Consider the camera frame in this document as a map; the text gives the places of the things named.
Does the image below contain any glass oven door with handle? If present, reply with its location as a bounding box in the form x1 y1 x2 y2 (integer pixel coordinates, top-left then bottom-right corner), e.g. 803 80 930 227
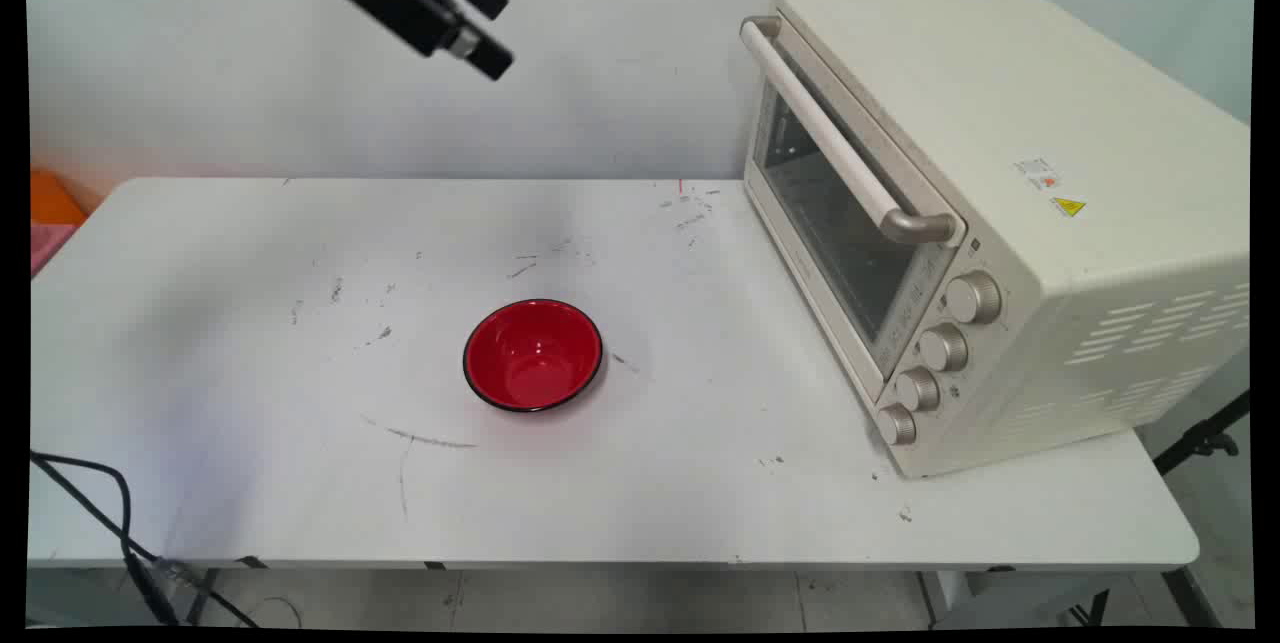
740 15 967 406

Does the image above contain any red bowl with black rim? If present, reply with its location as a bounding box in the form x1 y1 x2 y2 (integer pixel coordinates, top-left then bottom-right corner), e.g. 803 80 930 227
462 299 604 414

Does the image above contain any orange box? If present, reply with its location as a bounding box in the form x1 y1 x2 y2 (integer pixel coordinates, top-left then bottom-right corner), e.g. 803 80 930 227
30 170 89 227

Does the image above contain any pink box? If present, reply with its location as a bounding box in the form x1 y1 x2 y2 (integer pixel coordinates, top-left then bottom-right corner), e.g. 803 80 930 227
30 223 77 277

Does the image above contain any largest silver oven knob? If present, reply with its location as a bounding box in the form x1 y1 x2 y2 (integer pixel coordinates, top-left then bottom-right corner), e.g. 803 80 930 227
945 271 1003 326

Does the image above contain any white label sticker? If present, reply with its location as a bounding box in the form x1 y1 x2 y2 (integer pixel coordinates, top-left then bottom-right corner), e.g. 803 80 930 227
1012 158 1061 192

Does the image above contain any smallest silver oven knob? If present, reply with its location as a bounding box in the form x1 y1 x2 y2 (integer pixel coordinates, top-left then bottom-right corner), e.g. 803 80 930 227
876 403 917 446

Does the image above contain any cream toaster oven body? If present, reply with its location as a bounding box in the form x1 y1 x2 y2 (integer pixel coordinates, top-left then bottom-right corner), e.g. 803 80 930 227
742 0 1251 479

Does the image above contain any black tripod leg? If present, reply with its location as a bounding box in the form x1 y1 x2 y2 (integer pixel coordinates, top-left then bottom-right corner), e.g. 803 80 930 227
1154 391 1251 476

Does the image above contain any black looped cable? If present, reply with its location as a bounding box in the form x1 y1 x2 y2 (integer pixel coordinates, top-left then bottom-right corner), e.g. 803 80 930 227
30 451 183 626

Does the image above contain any black straight cable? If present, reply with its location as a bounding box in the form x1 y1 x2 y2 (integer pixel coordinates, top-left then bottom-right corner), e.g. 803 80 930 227
30 457 263 628

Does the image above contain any grey table leg frame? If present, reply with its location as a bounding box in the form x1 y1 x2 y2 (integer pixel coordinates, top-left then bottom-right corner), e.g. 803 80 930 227
918 568 1223 630

